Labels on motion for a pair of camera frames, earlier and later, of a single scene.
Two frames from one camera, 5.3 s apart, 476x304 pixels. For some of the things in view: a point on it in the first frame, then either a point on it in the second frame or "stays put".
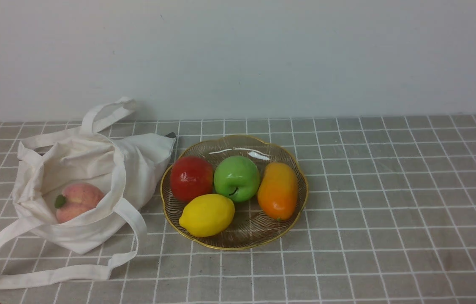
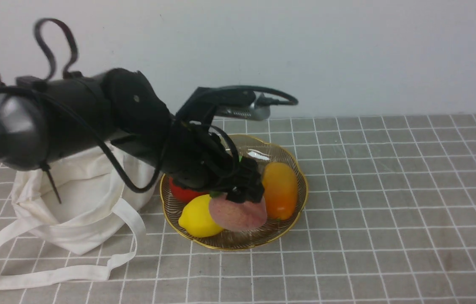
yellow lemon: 207,215 stays put
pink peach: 77,199 -> 235,216
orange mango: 278,194 stays put
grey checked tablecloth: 400,210 stays put
